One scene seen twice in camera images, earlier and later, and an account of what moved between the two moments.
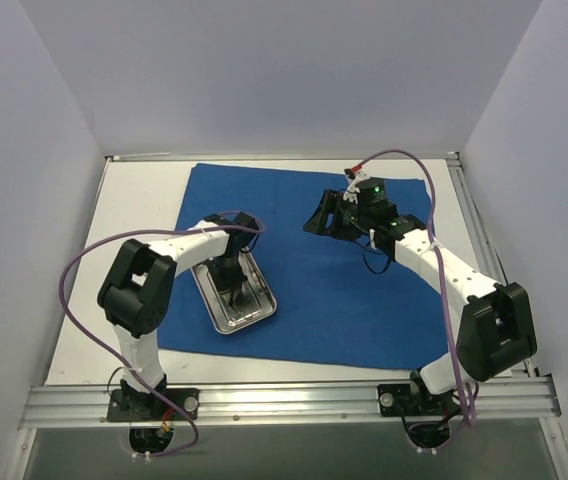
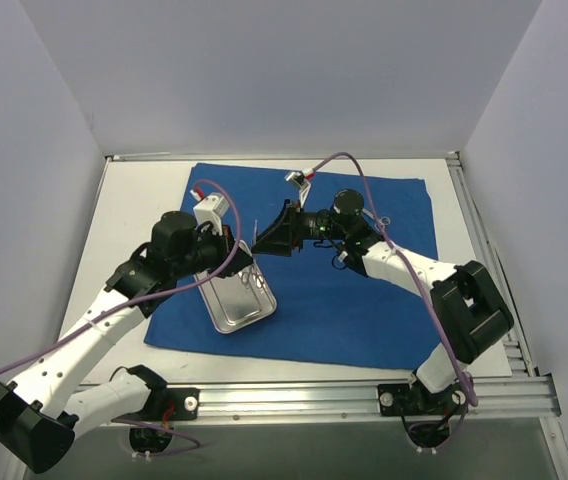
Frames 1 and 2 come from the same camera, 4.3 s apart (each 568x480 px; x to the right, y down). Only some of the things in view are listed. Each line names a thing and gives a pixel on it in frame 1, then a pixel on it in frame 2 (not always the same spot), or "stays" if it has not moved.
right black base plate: (400, 400) stays
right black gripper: (337, 216) → (290, 228)
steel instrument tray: (256, 302) stays
